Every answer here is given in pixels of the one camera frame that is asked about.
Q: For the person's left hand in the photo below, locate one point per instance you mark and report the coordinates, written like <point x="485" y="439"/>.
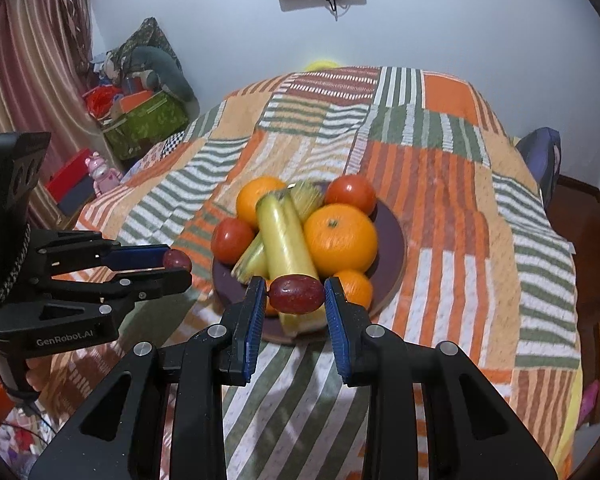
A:
<point x="36" y="375"/>

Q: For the pink toy figure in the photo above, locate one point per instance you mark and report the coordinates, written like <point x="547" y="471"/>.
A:
<point x="101" y="172"/>

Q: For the camouflage pillow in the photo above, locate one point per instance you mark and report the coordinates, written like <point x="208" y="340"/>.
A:
<point x="140" y="37"/>

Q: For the striped patchwork blanket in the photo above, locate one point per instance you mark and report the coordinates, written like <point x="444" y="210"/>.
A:
<point x="430" y="310"/>

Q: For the purple plate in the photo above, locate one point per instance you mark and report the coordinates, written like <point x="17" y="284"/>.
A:
<point x="390" y="260"/>

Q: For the grey stuffed toy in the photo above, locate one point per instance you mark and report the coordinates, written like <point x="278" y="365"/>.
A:
<point x="165" y="67"/>

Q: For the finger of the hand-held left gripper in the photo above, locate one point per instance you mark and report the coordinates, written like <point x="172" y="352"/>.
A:
<point x="135" y="257"/>
<point x="155" y="285"/>

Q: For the large orange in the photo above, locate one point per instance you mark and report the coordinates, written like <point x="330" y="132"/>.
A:
<point x="341" y="237"/>

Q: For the striped curtain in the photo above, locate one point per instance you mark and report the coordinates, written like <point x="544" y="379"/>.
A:
<point x="30" y="85"/>

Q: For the checkered cloth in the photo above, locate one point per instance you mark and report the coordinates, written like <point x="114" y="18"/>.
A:
<point x="172" y="142"/>

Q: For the brown wooden door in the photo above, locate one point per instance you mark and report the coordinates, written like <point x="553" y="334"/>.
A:
<point x="597" y="260"/>

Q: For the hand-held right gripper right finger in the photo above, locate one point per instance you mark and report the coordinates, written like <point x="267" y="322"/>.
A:
<point x="336" y="330"/>

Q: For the small orange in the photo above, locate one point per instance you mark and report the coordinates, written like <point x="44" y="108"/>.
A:
<point x="271" y="307"/>
<point x="357" y="287"/>

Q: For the yellow round object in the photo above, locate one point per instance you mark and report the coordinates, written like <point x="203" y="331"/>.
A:
<point x="322" y="65"/>

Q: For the dark blue chair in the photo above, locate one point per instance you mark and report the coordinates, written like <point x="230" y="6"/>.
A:
<point x="542" y="160"/>

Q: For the green patterned box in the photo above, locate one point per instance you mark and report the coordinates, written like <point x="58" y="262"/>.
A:
<point x="145" y="127"/>

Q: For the red tomato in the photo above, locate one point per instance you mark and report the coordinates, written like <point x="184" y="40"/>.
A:
<point x="231" y="240"/>
<point x="351" y="194"/>

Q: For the red bag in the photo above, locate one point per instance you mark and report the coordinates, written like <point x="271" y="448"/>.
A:
<point x="100" y="100"/>

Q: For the red box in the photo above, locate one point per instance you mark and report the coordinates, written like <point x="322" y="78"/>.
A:
<point x="70" y="175"/>

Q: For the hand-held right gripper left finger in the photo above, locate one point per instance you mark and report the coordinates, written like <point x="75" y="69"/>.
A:
<point x="254" y="330"/>

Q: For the red jujube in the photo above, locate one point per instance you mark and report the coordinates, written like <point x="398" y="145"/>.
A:
<point x="297" y="294"/>
<point x="177" y="260"/>

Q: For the floral cloth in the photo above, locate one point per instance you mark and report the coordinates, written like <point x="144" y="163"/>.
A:
<point x="15" y="445"/>

